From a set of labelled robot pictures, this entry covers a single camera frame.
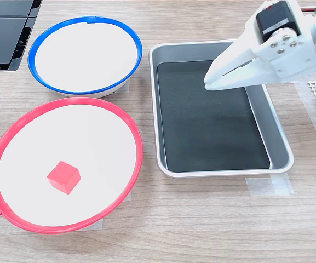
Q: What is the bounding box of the black tray mat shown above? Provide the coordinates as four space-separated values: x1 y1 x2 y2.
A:
156 59 271 173

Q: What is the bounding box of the red cube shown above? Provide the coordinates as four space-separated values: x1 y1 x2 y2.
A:
47 161 82 196

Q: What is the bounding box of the steel tray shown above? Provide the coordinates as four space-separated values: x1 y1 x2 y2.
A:
148 39 295 179

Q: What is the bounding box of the black flat device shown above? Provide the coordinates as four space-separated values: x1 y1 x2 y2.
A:
0 0 43 72

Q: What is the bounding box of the blue-rimmed white plate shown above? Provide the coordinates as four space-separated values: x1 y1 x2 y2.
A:
27 15 143 99

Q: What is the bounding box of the red-rimmed white plate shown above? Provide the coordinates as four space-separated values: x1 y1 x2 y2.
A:
0 96 144 235

